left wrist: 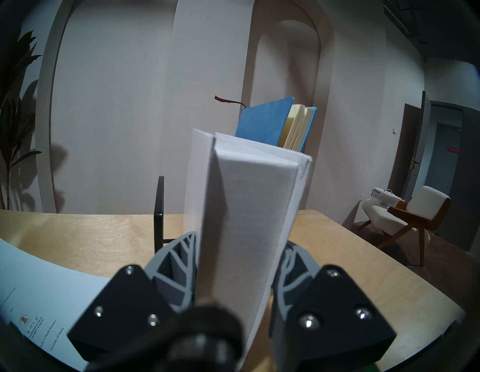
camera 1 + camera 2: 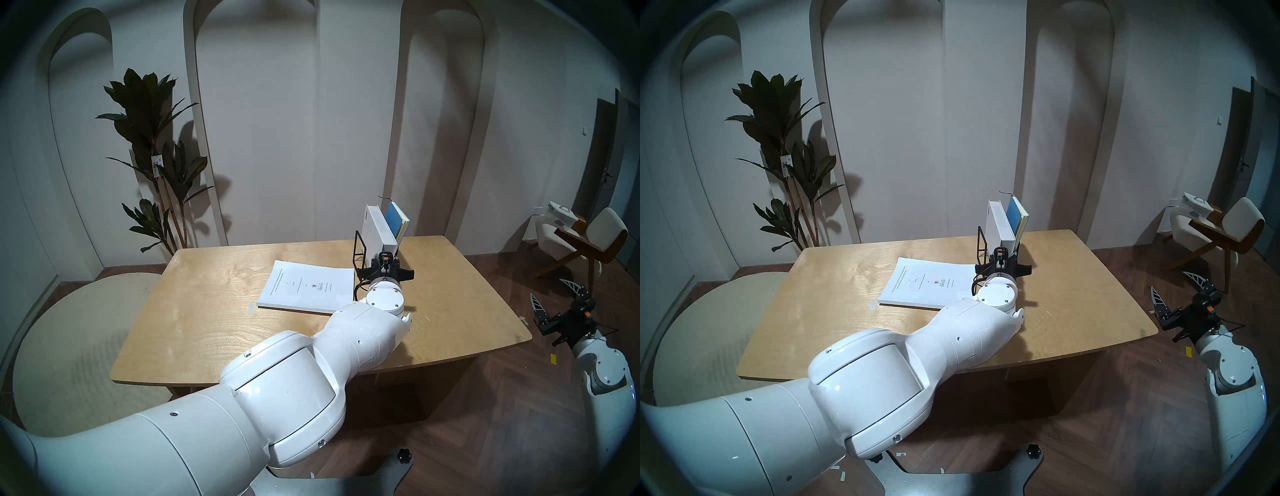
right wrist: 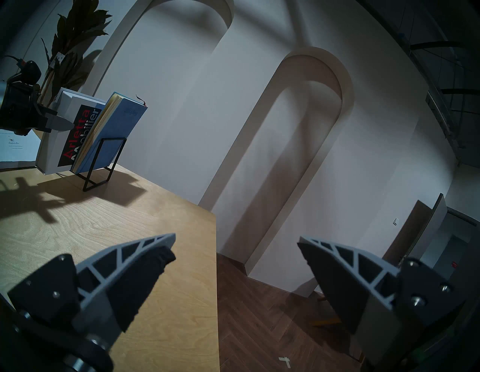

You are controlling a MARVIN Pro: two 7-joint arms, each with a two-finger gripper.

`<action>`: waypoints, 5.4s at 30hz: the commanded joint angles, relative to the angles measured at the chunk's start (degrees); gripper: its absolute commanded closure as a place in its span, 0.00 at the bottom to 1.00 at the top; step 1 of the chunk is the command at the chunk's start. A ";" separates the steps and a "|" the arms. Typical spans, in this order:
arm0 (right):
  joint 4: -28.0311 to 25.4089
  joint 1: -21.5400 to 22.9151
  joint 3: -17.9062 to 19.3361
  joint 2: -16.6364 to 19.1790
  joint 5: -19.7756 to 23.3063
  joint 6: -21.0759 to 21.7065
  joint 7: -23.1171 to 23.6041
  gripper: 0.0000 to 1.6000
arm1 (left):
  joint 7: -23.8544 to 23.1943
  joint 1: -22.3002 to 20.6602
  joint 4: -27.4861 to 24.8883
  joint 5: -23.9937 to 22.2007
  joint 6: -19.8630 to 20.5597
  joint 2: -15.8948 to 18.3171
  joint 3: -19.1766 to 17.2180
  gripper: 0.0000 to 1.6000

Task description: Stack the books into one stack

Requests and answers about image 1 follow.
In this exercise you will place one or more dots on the thin white paperback book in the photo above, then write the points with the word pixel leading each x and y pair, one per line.
pixel 45 292

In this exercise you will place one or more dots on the red wall sign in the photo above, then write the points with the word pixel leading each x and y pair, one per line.
pixel 453 150

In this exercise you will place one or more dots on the white bag on armchair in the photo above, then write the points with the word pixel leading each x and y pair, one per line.
pixel 384 197

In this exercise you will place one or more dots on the blue notebook with ribbon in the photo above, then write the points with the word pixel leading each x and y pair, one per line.
pixel 266 120

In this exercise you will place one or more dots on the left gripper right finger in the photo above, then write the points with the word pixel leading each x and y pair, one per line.
pixel 337 318

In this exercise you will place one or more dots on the thick white hardcover book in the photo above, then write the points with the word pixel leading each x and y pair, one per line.
pixel 251 210

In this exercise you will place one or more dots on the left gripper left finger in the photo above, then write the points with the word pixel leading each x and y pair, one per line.
pixel 112 311

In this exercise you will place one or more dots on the dark brown door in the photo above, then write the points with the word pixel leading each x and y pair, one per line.
pixel 410 150

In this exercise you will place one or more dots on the wooden armchair with white cushions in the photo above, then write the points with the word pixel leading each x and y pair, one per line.
pixel 423 210

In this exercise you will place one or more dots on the tall green potted plant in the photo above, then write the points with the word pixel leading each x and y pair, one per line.
pixel 15 112

